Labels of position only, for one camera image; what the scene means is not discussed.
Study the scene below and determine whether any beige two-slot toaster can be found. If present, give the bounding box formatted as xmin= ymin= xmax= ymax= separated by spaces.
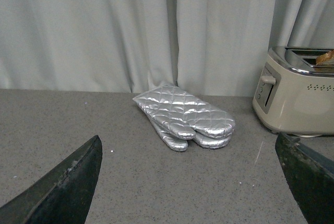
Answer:
xmin=253 ymin=46 xmax=333 ymax=135

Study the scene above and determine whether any grey curtain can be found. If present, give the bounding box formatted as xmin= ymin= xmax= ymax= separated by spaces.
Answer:
xmin=1 ymin=0 xmax=333 ymax=96

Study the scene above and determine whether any slice of brown bread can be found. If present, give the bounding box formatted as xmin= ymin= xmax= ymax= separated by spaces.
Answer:
xmin=316 ymin=50 xmax=333 ymax=65

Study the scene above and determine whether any upper silver quilted oven mitt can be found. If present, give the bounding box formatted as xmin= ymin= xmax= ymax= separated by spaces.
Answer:
xmin=133 ymin=84 xmax=235 ymax=139

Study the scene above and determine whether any silver quilted oven mitt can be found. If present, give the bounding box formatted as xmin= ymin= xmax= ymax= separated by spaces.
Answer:
xmin=149 ymin=118 xmax=232 ymax=152
xmin=133 ymin=84 xmax=235 ymax=139

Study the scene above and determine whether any lower silver quilted oven mitt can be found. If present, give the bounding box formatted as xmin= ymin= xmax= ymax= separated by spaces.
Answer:
xmin=149 ymin=118 xmax=232 ymax=152

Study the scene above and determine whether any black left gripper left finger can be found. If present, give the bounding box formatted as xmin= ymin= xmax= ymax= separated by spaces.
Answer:
xmin=1 ymin=135 xmax=102 ymax=223

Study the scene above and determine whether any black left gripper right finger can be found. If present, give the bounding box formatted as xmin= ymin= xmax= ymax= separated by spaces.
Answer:
xmin=275 ymin=133 xmax=333 ymax=223

